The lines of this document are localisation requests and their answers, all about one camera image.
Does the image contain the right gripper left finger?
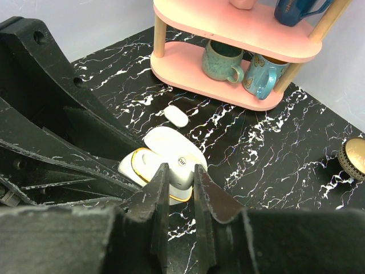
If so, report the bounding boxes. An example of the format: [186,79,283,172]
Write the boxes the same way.
[1,163,169,273]

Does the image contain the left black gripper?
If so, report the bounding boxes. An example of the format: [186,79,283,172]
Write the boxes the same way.
[1,17,143,204]

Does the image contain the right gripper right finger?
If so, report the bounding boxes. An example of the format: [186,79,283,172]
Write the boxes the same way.
[194,164,364,273]

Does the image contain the white earbud charging case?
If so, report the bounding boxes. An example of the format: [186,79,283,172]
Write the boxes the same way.
[118,126,208,206]

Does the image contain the closed white oval case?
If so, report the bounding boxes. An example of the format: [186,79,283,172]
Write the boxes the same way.
[163,105,189,128]

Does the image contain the gold patterned bowl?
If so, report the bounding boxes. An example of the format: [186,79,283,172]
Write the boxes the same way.
[338,137,364,181]

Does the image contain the light blue butterfly mug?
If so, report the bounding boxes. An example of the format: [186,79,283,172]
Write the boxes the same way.
[242,53,289,100]

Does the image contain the teal ceramic mug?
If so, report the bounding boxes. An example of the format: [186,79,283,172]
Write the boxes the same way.
[201,40,244,83]

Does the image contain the pink three-tier shelf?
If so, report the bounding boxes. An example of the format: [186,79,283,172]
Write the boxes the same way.
[151,1,349,111]

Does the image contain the dark blue mug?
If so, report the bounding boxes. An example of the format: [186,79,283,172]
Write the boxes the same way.
[274,0,333,27]

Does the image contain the pink cup on shelf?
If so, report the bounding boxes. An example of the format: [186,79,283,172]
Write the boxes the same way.
[229,0,257,10]

